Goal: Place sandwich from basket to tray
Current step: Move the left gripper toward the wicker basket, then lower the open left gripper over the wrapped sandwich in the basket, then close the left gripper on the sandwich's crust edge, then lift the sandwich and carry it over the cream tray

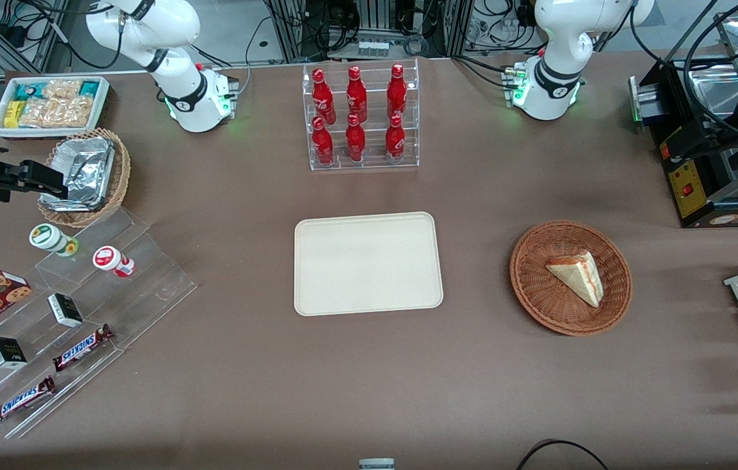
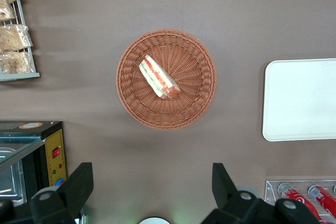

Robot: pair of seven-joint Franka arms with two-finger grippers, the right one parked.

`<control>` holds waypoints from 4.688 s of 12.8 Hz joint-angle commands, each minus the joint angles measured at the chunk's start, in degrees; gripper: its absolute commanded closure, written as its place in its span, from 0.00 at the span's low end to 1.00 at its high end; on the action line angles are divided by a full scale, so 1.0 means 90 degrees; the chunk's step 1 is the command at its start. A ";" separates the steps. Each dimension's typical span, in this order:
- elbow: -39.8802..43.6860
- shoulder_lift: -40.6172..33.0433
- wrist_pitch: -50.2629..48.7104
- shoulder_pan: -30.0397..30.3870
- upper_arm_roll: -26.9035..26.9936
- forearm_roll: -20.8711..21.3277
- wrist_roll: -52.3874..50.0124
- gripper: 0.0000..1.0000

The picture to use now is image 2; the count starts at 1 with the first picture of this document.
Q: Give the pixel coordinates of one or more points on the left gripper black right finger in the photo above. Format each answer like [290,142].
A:
[236,208]

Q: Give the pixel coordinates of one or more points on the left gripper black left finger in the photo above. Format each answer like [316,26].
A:
[71,192]

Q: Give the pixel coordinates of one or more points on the triangular sandwich half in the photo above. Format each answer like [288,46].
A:
[157,78]

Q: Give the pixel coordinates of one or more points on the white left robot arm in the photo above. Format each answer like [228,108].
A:
[155,221]

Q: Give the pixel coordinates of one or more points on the round brown wicker basket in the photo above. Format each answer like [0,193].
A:
[189,98]

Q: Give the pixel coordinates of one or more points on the cream rectangular tray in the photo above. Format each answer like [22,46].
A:
[299,100]

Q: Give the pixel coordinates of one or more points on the tray of packaged pastries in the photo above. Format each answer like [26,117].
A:
[19,76]

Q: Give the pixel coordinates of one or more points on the clear acrylic bottle rack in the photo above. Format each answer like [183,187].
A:
[270,192]

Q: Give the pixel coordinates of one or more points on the black yellow food warmer cabinet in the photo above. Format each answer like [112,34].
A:
[53,142]

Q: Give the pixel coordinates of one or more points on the red cola bottle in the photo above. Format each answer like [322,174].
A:
[299,201]
[325,197]

